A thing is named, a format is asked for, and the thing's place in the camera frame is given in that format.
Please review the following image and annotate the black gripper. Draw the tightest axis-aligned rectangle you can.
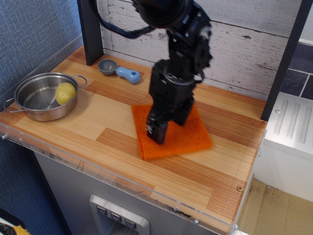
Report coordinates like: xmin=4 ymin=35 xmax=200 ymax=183
xmin=146 ymin=60 xmax=196 ymax=144

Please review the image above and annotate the orange knitted cloth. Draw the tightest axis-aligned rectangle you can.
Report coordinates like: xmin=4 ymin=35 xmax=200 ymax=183
xmin=132 ymin=105 xmax=213 ymax=160

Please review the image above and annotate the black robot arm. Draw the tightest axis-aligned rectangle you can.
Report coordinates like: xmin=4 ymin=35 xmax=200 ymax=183
xmin=133 ymin=0 xmax=212 ymax=144

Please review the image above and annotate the yellow object at corner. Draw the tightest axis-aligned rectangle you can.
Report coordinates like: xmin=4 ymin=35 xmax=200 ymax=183
xmin=12 ymin=226 xmax=30 ymax=235

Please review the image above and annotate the grey and blue scoop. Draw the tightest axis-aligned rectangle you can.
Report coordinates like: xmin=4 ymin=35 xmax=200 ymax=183
xmin=98 ymin=59 xmax=141 ymax=84

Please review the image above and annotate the yellow potato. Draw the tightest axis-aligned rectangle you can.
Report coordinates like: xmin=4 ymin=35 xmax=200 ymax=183
xmin=55 ymin=83 xmax=76 ymax=105

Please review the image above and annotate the silver dispenser panel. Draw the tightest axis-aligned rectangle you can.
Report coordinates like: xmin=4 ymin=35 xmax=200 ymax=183
xmin=89 ymin=194 xmax=150 ymax=235

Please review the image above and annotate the white ribbed side cabinet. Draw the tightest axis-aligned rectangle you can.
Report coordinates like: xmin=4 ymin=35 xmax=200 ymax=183
xmin=254 ymin=93 xmax=313 ymax=201

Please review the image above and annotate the clear acrylic table guard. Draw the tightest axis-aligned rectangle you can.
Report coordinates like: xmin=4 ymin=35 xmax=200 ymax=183
xmin=0 ymin=118 xmax=266 ymax=235

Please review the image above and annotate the stainless steel pot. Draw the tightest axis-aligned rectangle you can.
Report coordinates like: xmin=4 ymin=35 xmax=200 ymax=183
xmin=3 ymin=72 xmax=88 ymax=121

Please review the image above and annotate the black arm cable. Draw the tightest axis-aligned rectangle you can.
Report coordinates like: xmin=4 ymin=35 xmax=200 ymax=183
xmin=88 ymin=0 xmax=157 ymax=40

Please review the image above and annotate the dark left shelf post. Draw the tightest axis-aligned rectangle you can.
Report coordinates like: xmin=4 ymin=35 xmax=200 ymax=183
xmin=77 ymin=0 xmax=104 ymax=66

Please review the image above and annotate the dark shelf post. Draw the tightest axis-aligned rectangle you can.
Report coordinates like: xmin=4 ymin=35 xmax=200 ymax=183
xmin=77 ymin=0 xmax=104 ymax=66
xmin=261 ymin=0 xmax=313 ymax=121

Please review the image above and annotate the dark right shelf post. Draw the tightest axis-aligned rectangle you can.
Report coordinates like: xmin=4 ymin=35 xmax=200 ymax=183
xmin=261 ymin=0 xmax=313 ymax=121

